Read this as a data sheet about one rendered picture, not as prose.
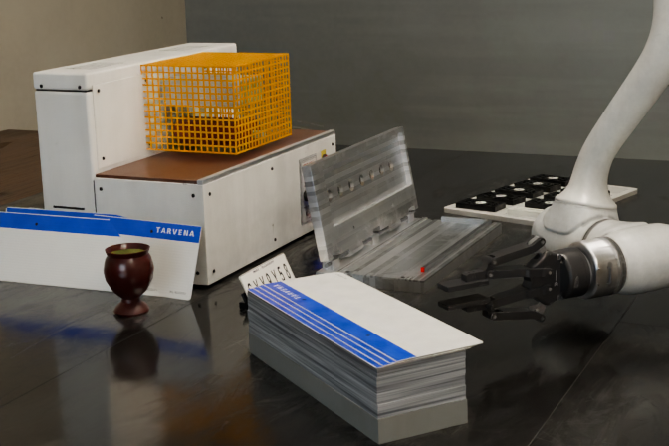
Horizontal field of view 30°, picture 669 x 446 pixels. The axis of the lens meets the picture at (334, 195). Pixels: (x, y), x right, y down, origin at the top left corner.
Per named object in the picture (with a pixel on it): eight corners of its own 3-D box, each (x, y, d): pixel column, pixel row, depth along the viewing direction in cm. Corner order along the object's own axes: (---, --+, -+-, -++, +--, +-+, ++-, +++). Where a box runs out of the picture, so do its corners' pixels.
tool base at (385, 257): (424, 293, 215) (423, 273, 214) (316, 282, 223) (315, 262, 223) (501, 233, 254) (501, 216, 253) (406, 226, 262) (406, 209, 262)
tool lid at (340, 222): (310, 165, 219) (301, 166, 220) (331, 270, 222) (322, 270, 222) (402, 125, 258) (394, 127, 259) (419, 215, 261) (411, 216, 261)
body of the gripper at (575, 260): (592, 249, 185) (541, 258, 181) (591, 304, 186) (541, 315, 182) (561, 239, 191) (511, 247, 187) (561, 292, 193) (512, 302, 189)
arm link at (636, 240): (629, 307, 188) (575, 288, 199) (708, 290, 194) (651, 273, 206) (629, 237, 186) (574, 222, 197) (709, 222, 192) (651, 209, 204)
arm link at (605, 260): (625, 301, 188) (593, 308, 186) (587, 287, 196) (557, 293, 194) (626, 243, 186) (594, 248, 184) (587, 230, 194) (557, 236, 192)
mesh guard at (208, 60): (236, 154, 233) (232, 66, 229) (144, 149, 241) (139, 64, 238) (292, 134, 253) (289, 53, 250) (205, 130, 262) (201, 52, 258)
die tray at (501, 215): (550, 228, 257) (550, 223, 257) (441, 212, 274) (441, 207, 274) (639, 192, 287) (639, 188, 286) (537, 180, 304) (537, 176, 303)
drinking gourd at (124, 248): (135, 301, 216) (131, 239, 213) (167, 310, 210) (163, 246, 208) (96, 313, 210) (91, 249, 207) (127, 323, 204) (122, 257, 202)
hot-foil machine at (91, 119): (209, 291, 221) (197, 76, 212) (25, 271, 237) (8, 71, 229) (375, 201, 287) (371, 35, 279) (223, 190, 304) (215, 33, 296)
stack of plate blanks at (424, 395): (467, 423, 159) (467, 348, 157) (378, 444, 153) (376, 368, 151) (326, 336, 194) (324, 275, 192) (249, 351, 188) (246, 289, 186)
